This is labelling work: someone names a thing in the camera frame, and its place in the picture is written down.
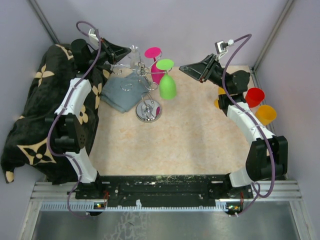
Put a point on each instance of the green plastic wine glass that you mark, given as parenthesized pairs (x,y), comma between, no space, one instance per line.
(167,86)

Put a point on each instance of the black floral blanket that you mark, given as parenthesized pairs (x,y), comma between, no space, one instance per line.
(26,143)

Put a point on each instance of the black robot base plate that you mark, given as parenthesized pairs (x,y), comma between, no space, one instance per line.
(163,190)

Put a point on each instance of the orange wine glass front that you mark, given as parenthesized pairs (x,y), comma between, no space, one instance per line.
(266,114)

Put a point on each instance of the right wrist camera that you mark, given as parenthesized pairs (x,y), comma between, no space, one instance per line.
(221,48)

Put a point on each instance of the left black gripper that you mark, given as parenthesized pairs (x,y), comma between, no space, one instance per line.
(115,53)

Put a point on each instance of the pink plastic wine glass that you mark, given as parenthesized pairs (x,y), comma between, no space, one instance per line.
(155,53)

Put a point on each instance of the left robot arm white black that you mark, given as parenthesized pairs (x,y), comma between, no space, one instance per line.
(67,136)

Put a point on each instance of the red plastic wine glass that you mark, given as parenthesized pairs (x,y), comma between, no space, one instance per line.
(254,97)

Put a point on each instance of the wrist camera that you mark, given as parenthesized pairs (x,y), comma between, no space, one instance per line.
(93,38)
(221,48)

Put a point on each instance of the chrome wine glass rack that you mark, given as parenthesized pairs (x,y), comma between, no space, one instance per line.
(148,109)

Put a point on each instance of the orange wine glass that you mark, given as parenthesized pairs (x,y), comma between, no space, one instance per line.
(266,114)
(220,92)

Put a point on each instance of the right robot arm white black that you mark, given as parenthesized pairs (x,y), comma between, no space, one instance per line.
(268,153)

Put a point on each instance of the grey folded cloth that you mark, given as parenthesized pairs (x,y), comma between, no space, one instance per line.
(123,93)

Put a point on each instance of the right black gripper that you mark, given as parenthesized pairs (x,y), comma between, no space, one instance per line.
(203,70)

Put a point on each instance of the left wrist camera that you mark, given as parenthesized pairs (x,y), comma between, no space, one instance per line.
(93,38)

